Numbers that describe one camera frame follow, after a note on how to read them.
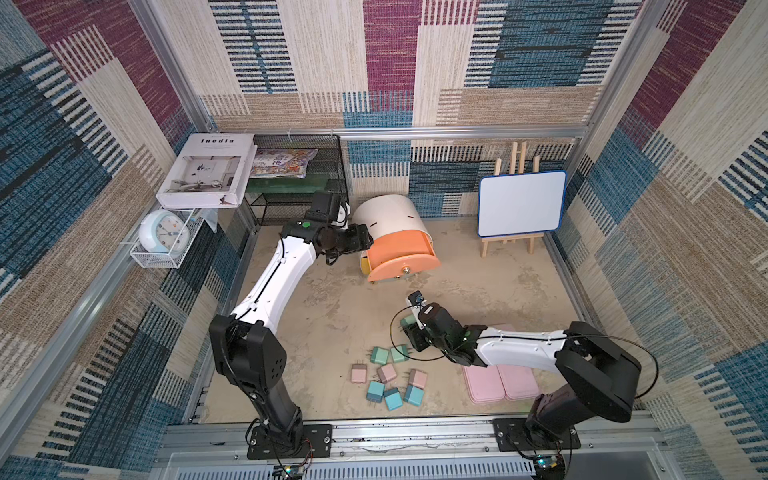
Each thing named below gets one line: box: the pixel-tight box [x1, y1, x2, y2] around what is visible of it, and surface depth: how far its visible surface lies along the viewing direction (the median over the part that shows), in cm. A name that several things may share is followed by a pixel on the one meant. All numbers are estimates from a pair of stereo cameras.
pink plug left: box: [351, 360, 367, 384], surface depth 84 cm
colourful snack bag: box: [250, 148, 319, 179], surface depth 85 cm
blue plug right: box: [403, 384, 425, 407], surface depth 81 cm
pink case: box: [462, 364, 541, 403], surface depth 81 cm
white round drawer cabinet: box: [352, 194, 441, 282], surface depth 90 cm
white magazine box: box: [156, 133, 258, 208], surface depth 76 cm
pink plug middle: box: [377, 363, 397, 383], surface depth 84 cm
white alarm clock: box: [138, 209, 190, 254], surface depth 65 cm
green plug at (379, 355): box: [370, 346, 389, 365], surface depth 87 cm
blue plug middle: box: [383, 387, 403, 411], surface depth 80 cm
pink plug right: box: [408, 368, 428, 389], surface depth 83 cm
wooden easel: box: [480, 141, 545, 258], surface depth 99 cm
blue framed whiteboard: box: [477, 170, 568, 238], surface depth 103 cm
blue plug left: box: [366, 381, 385, 403], surface depth 81 cm
